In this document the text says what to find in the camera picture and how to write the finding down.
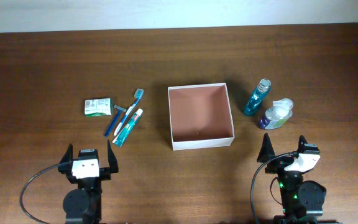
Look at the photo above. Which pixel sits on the blue disposable razor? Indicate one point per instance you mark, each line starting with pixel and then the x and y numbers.
pixel 120 110

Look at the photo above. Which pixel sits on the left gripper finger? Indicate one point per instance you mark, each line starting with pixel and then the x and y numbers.
pixel 68 156
pixel 113 165

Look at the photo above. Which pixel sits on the green white soap box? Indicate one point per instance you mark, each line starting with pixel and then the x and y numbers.
pixel 98 107

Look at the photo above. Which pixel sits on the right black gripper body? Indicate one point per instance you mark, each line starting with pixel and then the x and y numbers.
pixel 286 180

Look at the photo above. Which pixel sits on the white open cardboard box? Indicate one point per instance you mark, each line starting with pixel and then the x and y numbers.
pixel 200 116

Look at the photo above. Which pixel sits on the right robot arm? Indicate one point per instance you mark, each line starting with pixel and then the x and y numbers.
pixel 302 200

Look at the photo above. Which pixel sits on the teal toothpaste tube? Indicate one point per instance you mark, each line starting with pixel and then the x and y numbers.
pixel 120 139

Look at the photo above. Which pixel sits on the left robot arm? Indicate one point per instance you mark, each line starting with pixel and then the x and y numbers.
pixel 83 204

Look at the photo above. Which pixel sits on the purple hand soap pump bottle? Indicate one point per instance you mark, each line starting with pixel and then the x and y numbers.
pixel 276 116

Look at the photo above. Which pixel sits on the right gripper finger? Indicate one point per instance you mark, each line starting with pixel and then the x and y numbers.
pixel 266 151
pixel 301 144

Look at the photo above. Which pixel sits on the blue white toothbrush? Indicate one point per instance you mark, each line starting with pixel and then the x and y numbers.
pixel 138 95

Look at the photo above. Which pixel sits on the blue mouthwash bottle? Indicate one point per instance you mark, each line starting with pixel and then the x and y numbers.
pixel 257 97

